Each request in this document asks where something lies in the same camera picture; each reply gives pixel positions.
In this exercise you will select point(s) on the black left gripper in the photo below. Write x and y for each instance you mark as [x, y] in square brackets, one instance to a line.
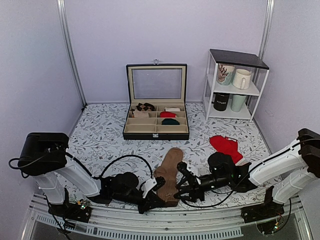
[148, 204]

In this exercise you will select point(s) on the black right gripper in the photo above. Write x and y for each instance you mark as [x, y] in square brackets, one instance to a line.
[194, 194]

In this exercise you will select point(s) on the tan ribbed sock pair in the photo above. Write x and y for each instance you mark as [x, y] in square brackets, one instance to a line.
[168, 170]

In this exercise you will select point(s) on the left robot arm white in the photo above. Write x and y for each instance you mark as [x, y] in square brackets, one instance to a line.
[45, 154]

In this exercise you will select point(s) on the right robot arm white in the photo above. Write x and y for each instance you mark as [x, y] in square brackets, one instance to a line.
[301, 158]

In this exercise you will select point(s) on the dark green rolled socks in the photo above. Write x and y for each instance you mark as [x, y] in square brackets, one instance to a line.
[170, 121]

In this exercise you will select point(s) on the red rolled socks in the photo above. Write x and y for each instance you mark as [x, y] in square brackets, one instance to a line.
[167, 114]

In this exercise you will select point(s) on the cream rolled socks left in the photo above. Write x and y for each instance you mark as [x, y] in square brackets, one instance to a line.
[140, 114]

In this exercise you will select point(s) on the argyle patterned rolled socks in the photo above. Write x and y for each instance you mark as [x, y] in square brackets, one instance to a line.
[145, 107]

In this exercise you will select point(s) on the red sock pair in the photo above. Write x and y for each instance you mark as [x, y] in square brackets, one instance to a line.
[228, 146]

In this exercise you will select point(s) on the floral patterned table mat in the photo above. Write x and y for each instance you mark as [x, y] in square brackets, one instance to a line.
[97, 141]

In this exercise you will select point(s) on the black mug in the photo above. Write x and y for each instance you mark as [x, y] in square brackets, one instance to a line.
[221, 101]

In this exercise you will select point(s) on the black compartment storage box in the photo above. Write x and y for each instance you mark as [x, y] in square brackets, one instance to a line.
[162, 85]

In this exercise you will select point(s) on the pale green tumbler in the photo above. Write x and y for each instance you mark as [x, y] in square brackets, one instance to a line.
[237, 102]

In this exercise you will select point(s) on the white shelf rack black top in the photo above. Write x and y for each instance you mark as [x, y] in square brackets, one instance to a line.
[259, 75]

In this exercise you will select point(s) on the coral pattern mug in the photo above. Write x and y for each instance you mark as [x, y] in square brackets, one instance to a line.
[225, 74]

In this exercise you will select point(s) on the cream white mug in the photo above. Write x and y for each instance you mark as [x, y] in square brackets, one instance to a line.
[242, 79]

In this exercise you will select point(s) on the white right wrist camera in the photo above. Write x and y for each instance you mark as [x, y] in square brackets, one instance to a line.
[193, 170]

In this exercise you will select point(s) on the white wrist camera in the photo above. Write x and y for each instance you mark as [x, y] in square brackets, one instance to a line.
[152, 184]
[193, 170]

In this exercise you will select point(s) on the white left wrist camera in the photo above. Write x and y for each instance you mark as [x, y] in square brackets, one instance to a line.
[152, 184]

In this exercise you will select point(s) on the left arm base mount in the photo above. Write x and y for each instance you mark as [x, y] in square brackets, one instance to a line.
[77, 211]

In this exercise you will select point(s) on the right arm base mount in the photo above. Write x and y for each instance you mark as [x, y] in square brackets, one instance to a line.
[262, 211]

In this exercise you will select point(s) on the right aluminium corner post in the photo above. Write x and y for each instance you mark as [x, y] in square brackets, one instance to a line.
[268, 18]

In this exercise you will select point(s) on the aluminium corner post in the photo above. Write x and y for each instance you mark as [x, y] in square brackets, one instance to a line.
[268, 18]
[61, 8]

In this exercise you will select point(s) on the left aluminium corner post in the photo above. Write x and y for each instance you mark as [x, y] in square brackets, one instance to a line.
[61, 8]

